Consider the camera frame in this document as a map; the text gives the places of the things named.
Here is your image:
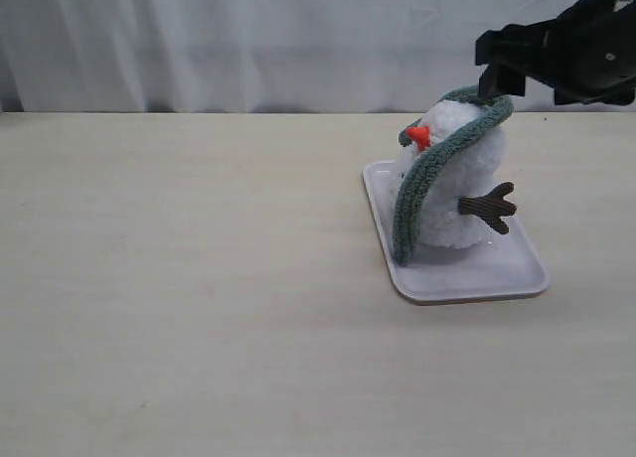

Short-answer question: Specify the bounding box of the white curtain backdrop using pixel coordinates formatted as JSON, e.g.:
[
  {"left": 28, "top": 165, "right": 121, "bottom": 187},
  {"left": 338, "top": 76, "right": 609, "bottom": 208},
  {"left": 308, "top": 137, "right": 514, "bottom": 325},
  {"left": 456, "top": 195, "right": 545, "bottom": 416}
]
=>
[{"left": 0, "top": 0, "right": 636, "bottom": 114}]

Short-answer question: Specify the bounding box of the white rectangular plastic tray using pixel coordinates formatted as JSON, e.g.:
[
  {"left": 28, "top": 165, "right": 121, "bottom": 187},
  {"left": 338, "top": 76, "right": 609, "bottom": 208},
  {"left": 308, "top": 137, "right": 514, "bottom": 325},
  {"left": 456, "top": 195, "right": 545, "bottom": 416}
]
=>
[{"left": 362, "top": 160, "right": 551, "bottom": 306}]

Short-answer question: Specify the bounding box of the white plush snowman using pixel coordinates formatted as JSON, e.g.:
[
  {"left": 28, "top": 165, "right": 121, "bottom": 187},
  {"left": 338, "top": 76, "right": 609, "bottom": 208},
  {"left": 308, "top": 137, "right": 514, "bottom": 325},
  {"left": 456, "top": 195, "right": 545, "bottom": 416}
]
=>
[{"left": 390, "top": 99, "right": 516, "bottom": 249}]

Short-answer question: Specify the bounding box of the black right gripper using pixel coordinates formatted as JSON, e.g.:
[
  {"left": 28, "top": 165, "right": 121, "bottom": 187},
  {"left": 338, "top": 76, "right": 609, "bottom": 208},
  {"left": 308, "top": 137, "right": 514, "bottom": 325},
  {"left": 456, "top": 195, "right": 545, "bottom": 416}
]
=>
[{"left": 474, "top": 0, "right": 635, "bottom": 105}]

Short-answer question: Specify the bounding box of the green knitted scarf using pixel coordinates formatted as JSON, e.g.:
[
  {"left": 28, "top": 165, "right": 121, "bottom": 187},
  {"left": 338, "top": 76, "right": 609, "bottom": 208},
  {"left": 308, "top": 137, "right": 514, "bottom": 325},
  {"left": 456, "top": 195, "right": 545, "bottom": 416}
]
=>
[{"left": 389, "top": 86, "right": 517, "bottom": 266}]

